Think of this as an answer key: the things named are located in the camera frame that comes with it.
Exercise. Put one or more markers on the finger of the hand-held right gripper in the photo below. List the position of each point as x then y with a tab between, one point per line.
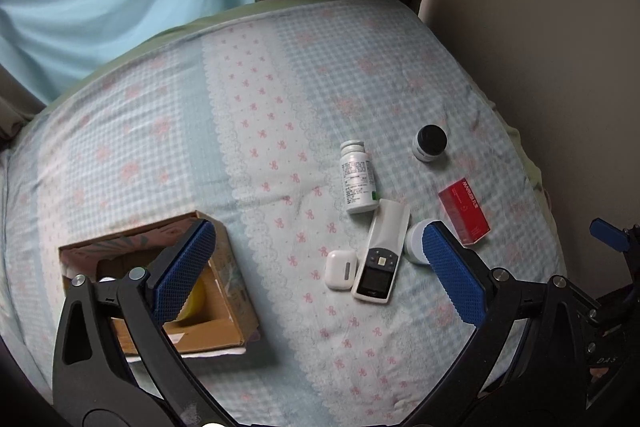
607	233

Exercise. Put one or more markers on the white remote control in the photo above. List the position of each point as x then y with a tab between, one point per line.
380	257

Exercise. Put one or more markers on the yellow round container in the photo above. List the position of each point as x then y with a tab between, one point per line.
194	302

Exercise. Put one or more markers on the small black-lid jar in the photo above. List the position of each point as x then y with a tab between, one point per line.
430	143

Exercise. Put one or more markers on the white earbuds case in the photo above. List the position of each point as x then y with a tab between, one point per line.
340	269

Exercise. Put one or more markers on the checked floral bed sheet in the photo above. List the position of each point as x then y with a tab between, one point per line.
280	107

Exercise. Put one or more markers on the cardboard box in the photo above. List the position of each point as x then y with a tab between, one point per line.
225	307

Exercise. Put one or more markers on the white pill bottle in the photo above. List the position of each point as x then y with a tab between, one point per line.
357	179

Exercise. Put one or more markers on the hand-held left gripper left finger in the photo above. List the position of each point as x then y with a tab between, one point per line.
182	272

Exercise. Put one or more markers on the red carton box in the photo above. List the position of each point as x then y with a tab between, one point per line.
465	209

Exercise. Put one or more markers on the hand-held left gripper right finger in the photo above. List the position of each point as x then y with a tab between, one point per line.
452	277

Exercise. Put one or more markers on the white cream jar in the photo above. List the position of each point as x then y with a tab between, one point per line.
414	243

